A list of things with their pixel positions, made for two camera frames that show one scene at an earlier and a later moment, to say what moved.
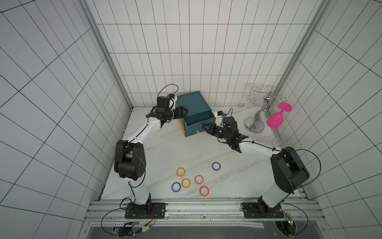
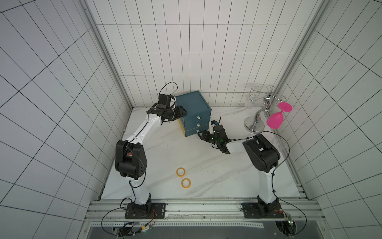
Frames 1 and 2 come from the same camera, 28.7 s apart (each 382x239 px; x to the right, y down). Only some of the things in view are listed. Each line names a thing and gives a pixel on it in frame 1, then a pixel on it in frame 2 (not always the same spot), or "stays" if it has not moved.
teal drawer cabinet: x=199 y=113 stays
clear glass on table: x=277 y=142 stays
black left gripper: x=181 y=114 stays
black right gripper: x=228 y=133 to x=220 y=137
